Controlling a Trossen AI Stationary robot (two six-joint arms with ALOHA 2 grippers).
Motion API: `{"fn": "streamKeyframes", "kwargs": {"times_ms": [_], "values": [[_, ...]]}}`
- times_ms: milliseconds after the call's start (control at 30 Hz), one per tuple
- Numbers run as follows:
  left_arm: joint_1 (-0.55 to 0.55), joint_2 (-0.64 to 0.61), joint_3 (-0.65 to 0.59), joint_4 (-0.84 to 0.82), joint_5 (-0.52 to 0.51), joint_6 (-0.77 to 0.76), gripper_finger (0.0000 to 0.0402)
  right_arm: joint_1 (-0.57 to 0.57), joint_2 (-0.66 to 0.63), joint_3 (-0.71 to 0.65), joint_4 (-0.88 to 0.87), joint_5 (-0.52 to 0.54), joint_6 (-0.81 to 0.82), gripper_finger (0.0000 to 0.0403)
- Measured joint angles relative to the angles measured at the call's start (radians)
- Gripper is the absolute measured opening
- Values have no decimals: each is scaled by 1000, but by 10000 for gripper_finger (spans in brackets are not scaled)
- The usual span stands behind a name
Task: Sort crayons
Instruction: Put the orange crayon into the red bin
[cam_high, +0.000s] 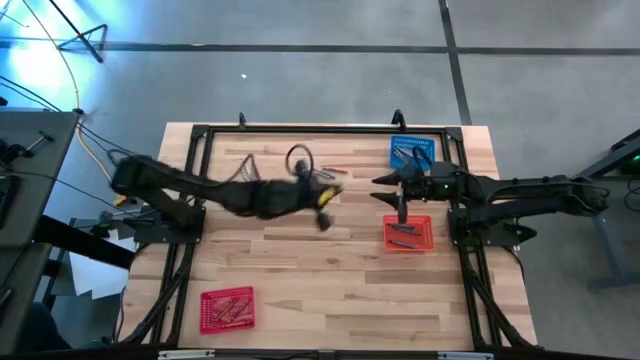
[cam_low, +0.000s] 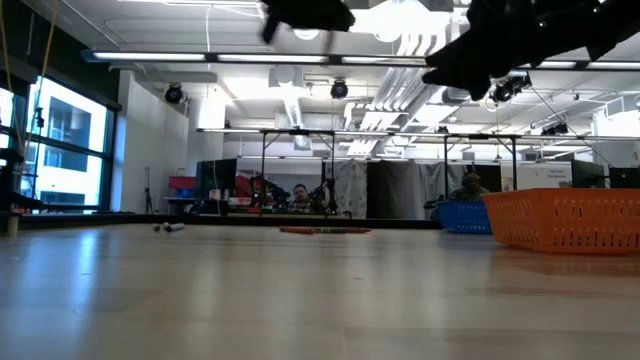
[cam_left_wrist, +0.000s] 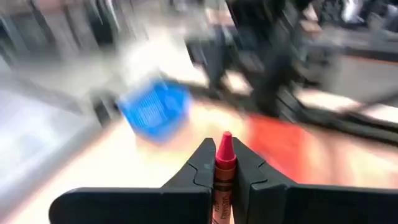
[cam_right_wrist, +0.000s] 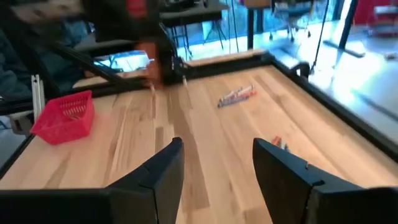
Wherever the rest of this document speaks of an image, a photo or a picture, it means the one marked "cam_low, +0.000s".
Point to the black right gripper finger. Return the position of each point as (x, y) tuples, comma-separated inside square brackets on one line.
[(465, 67)]

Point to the red crayon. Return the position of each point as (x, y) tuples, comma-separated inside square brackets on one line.
[(345, 230), (297, 230)]

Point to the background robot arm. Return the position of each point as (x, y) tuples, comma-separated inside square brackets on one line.
[(267, 192), (325, 195)]

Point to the black ceiling spotlight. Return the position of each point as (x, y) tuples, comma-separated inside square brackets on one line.
[(339, 89), (173, 93), (512, 89), (555, 129)]

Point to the white ceiling pipe bundle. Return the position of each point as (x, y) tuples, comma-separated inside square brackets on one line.
[(400, 85)]

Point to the long light strip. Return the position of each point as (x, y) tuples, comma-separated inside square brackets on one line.
[(200, 58)]

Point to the bright ceiling light panel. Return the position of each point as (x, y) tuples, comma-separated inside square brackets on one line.
[(400, 20)]

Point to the hanging light bar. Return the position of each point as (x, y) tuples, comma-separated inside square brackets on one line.
[(365, 133)]

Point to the person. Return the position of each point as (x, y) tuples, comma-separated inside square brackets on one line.
[(300, 192), (470, 182)]

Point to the grey curtain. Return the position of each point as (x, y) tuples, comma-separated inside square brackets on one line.
[(432, 180)]

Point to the white board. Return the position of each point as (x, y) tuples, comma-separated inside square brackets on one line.
[(540, 175)]

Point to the blue plastic basket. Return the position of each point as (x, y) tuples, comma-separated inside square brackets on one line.
[(462, 204)]

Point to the dark curtain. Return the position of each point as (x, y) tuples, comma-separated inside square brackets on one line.
[(392, 190)]

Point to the white patterned curtain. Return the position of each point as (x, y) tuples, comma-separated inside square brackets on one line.
[(355, 187)]

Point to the black monitor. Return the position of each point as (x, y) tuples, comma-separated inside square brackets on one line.
[(217, 177), (625, 177), (587, 174)]

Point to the red panel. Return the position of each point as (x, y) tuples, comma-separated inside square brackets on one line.
[(242, 185)]

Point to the orange plastic basket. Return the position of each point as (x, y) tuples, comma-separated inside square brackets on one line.
[(550, 200)]

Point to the red box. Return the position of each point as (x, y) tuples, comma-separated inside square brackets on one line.
[(182, 183)]

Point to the blue box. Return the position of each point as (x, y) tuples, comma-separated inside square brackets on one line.
[(186, 193)]

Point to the thin background tripod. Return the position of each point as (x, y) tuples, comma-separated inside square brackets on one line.
[(148, 197)]

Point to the large dark-framed window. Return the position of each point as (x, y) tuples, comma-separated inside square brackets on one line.
[(70, 165)]

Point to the black tripod stand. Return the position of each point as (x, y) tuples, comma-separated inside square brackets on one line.
[(40, 118)]

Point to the dark side table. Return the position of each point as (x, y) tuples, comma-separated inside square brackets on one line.
[(15, 202)]

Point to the small white cylinder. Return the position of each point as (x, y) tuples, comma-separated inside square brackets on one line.
[(12, 227)]

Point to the black frame clamp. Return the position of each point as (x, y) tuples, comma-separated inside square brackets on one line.
[(429, 204)]

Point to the black aluminium table frame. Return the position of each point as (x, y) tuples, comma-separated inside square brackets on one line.
[(225, 220)]

